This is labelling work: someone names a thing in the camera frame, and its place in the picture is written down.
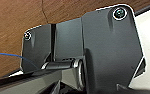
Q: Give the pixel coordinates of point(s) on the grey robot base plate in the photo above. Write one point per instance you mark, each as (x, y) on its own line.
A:
(111, 43)

